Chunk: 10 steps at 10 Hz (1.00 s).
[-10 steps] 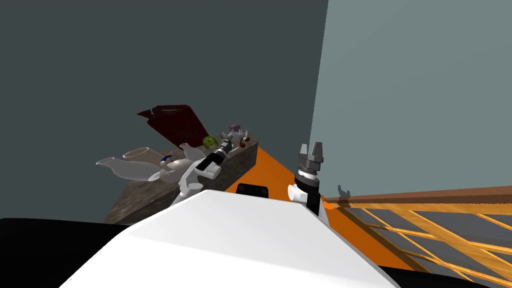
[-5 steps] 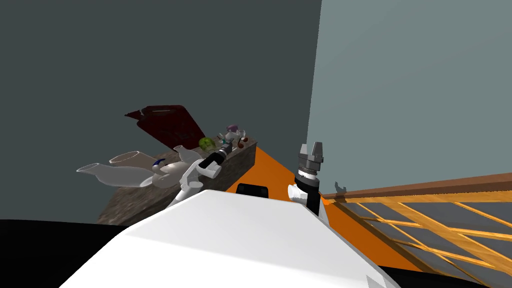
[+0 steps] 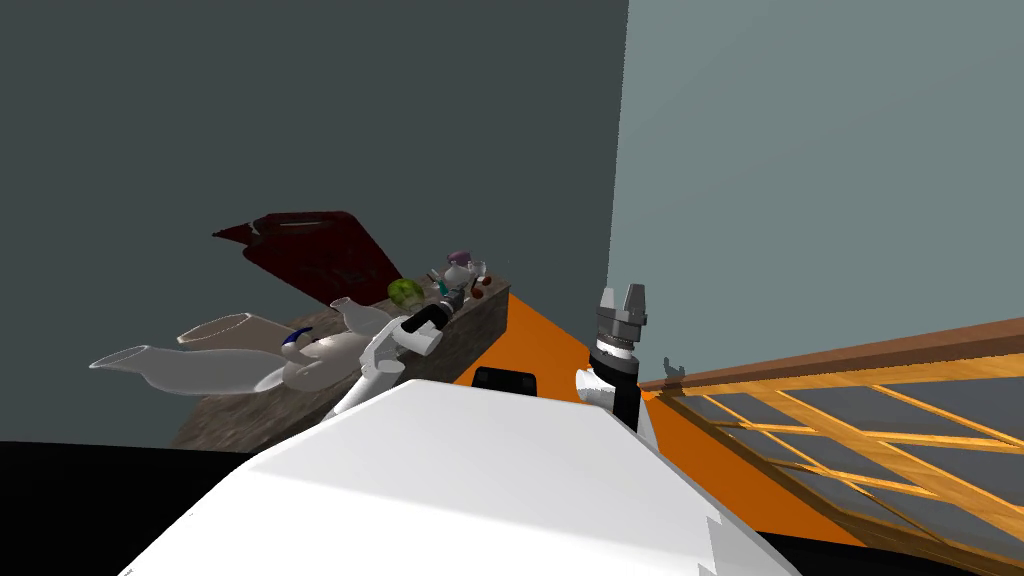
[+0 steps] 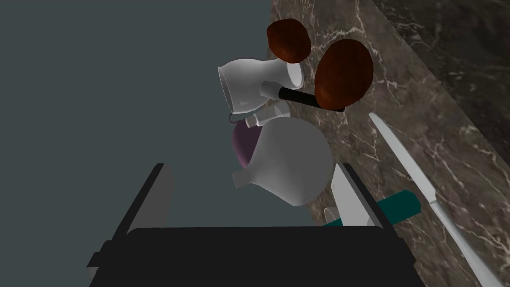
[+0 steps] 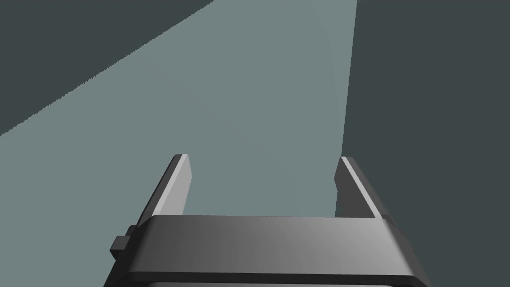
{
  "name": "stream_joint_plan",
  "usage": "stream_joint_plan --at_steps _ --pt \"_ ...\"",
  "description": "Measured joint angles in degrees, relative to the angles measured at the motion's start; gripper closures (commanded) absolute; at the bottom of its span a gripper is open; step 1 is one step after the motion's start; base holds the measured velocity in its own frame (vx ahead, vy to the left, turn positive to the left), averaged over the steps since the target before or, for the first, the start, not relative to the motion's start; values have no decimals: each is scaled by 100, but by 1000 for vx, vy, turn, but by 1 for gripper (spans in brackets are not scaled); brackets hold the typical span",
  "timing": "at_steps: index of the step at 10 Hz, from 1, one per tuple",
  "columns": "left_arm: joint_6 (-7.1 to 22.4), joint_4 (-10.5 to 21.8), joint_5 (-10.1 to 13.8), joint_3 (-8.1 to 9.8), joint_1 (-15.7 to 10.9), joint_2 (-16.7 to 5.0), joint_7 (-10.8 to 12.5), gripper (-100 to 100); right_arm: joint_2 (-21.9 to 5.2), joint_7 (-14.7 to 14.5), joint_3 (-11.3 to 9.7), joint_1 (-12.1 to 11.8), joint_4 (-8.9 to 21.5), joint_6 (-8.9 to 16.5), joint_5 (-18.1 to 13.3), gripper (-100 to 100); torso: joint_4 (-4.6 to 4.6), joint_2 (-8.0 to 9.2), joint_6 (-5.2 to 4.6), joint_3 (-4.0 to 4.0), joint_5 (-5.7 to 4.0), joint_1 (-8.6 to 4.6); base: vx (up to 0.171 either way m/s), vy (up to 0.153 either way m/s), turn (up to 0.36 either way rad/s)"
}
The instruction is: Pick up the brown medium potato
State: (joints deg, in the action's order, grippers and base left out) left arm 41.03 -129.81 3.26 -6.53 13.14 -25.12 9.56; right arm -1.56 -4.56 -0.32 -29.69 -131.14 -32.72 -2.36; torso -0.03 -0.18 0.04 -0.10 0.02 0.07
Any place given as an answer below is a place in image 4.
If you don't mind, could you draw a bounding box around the purple round cup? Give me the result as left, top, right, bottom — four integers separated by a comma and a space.
229, 113, 263, 170

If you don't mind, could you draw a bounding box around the white round vase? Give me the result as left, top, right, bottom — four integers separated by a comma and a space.
232, 117, 335, 207

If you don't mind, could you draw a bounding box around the silver table knife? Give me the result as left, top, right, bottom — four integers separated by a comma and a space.
368, 113, 505, 287

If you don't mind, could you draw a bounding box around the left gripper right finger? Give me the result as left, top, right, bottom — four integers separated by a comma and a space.
330, 162, 400, 240

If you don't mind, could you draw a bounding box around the small white bottle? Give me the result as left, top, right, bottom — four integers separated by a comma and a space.
245, 101, 291, 128

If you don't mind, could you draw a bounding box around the white flared cup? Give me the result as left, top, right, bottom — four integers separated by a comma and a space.
217, 58, 305, 116

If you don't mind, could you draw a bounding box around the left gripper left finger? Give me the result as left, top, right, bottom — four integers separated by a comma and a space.
112, 162, 176, 241

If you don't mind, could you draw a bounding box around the black handled white utensil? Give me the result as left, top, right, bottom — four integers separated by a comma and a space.
259, 81, 346, 113

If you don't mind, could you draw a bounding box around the large brown bread roll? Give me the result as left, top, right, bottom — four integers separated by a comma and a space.
314, 38, 375, 111

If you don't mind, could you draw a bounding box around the teal handled utensil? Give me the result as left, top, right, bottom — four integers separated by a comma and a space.
322, 189, 422, 228

